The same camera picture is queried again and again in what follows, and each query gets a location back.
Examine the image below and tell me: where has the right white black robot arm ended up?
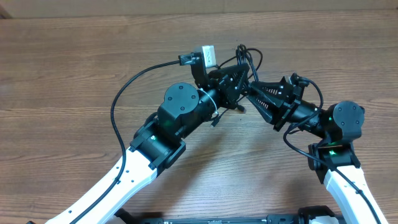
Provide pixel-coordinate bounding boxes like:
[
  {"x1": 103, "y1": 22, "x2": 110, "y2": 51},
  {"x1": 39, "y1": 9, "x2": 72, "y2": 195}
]
[{"x1": 247, "y1": 74, "x2": 387, "y2": 223}]

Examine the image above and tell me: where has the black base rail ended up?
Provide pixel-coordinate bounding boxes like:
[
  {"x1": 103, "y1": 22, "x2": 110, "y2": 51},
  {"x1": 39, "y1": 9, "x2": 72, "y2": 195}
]
[{"x1": 115, "y1": 205, "x2": 346, "y2": 224}]

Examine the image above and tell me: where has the black usb cable bundle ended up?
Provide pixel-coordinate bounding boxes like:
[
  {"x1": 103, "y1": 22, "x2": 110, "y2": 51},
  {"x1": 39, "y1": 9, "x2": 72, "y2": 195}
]
[{"x1": 210, "y1": 44, "x2": 264, "y2": 128}]

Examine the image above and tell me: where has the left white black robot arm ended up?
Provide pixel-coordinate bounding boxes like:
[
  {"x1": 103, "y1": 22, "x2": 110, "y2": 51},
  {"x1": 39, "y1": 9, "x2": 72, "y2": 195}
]
[{"x1": 49, "y1": 63, "x2": 249, "y2": 223}]

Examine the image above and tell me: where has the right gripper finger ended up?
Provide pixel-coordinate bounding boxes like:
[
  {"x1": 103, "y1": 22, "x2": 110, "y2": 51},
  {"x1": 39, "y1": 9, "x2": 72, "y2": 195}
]
[
  {"x1": 250, "y1": 77, "x2": 294, "y2": 96},
  {"x1": 247, "y1": 93, "x2": 284, "y2": 123}
]

